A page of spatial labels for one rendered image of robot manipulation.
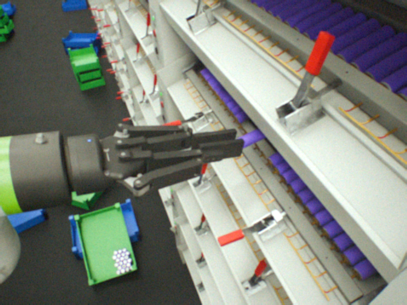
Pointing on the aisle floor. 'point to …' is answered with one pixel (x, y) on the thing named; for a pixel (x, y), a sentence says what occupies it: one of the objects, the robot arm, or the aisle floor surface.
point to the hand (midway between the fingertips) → (217, 145)
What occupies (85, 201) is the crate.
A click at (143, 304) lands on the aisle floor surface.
